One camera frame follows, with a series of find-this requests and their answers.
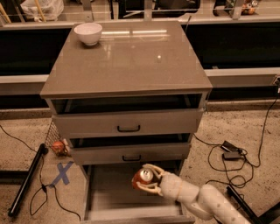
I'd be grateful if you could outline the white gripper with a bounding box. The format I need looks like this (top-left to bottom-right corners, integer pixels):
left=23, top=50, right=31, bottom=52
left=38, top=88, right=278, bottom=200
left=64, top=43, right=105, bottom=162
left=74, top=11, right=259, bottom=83
left=136, top=164, right=183, bottom=200

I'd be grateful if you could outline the red coke can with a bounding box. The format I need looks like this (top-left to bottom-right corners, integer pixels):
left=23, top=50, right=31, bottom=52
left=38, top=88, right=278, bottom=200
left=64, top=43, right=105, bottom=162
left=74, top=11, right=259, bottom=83
left=131, top=168, right=154, bottom=189

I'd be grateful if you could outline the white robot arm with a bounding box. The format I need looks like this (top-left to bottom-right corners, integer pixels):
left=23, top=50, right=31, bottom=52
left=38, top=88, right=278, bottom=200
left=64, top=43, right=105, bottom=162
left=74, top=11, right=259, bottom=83
left=131, top=164, right=250, bottom=224

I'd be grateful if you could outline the middle grey drawer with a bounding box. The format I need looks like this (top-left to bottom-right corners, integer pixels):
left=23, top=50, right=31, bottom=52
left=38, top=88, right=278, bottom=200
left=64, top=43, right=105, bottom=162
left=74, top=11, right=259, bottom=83
left=70, top=143, right=190, bottom=165

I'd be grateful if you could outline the top grey drawer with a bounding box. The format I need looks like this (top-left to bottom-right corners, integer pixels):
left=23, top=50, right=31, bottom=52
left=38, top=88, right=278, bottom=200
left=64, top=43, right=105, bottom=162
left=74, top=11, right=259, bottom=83
left=52, top=108, right=203, bottom=138

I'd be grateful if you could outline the grey drawer cabinet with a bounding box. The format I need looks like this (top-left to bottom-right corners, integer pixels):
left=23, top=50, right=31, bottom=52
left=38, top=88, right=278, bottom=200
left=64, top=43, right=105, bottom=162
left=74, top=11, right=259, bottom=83
left=39, top=19, right=214, bottom=224

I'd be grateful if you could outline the black power adapter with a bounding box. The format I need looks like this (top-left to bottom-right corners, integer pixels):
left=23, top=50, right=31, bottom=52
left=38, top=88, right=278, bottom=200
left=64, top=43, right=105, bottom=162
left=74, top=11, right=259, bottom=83
left=221, top=141, right=242, bottom=160

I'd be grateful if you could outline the blue tape cross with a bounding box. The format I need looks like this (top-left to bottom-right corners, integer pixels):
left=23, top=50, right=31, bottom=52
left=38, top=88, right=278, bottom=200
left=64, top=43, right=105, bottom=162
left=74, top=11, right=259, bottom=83
left=50, top=161, right=74, bottom=187

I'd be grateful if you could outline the red round object on floor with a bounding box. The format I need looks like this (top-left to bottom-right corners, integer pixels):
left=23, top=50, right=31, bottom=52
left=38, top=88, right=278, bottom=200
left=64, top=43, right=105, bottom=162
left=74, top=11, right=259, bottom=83
left=51, top=141, right=66, bottom=156

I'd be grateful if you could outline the metal mesh panel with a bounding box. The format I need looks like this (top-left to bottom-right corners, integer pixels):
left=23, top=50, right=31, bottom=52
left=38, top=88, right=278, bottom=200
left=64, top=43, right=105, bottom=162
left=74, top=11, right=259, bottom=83
left=45, top=122, right=60, bottom=148

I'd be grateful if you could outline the black tube on floor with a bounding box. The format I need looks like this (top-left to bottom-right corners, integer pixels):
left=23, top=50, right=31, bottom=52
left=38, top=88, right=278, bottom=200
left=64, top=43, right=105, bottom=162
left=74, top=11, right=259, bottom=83
left=8, top=143, right=48, bottom=218

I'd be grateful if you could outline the black bar right floor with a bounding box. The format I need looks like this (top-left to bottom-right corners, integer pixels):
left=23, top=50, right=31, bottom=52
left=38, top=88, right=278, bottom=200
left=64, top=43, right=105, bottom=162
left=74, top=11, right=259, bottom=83
left=227, top=185, right=280, bottom=224

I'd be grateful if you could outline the white ceramic bowl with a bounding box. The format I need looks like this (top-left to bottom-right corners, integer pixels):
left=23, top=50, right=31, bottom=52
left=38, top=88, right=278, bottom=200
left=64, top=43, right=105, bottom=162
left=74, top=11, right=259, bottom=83
left=73, top=23, right=102, bottom=46

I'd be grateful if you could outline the white plastic bag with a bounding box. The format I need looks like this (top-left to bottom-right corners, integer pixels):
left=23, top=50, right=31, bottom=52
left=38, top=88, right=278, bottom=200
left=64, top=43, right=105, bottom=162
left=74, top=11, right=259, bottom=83
left=20, top=0, right=64, bottom=22

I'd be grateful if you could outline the black cable left floor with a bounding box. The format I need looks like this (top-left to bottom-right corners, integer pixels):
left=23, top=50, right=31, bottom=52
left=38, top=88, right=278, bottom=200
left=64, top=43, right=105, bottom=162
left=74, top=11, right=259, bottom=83
left=0, top=124, right=82, bottom=221

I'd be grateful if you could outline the black cable floor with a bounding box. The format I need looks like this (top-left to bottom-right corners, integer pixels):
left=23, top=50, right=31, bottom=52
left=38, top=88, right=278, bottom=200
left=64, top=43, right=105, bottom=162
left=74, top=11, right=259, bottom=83
left=192, top=95, right=279, bottom=205
left=0, top=124, right=82, bottom=221

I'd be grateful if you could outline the black cable right floor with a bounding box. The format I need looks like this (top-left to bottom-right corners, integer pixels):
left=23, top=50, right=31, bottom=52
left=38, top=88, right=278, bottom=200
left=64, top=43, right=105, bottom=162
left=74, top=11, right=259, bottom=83
left=192, top=95, right=279, bottom=205

